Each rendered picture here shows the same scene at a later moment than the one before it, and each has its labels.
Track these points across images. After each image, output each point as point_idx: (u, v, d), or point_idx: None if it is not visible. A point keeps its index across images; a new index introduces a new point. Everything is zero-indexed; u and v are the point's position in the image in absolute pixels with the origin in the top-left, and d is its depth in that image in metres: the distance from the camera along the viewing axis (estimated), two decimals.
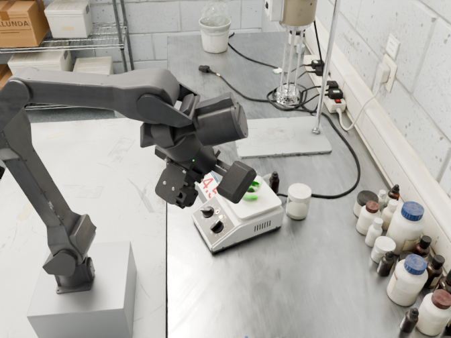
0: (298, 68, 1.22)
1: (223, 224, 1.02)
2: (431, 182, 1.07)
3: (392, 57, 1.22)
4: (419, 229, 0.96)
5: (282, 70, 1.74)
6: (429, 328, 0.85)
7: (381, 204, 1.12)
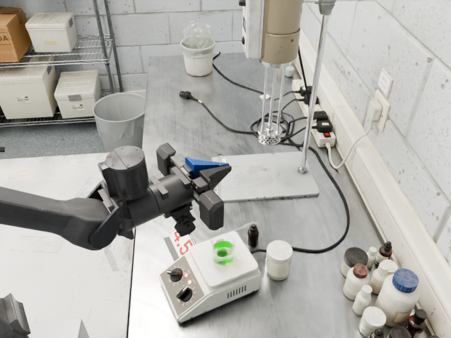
0: (280, 106, 1.10)
1: (191, 291, 0.90)
2: (427, 240, 0.95)
3: (384, 94, 1.11)
4: (413, 302, 0.84)
5: (268, 96, 1.63)
6: None
7: (371, 262, 1.00)
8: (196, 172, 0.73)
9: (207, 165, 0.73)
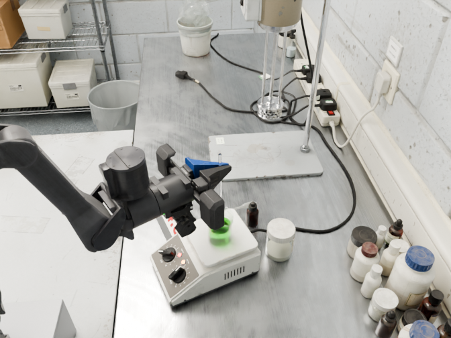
0: (282, 77, 1.02)
1: (185, 271, 0.83)
2: (442, 217, 0.87)
3: (394, 64, 1.03)
4: (429, 282, 0.76)
5: (269, 76, 1.55)
6: None
7: (380, 242, 0.92)
8: (196, 172, 0.73)
9: (207, 165, 0.73)
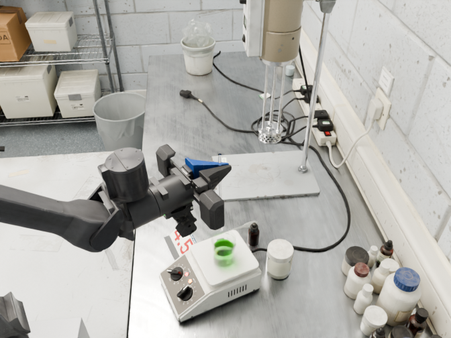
0: (281, 105, 1.10)
1: (192, 290, 0.90)
2: (429, 239, 0.94)
3: (386, 92, 1.10)
4: (415, 300, 0.84)
5: (269, 95, 1.62)
6: None
7: (372, 261, 1.00)
8: (196, 172, 0.73)
9: (207, 165, 0.73)
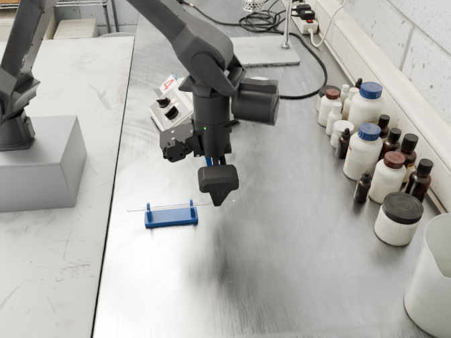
0: None
1: (178, 110, 0.99)
2: (394, 72, 1.03)
3: None
4: (378, 107, 0.93)
5: None
6: (382, 194, 0.82)
7: (344, 100, 1.09)
8: None
9: None
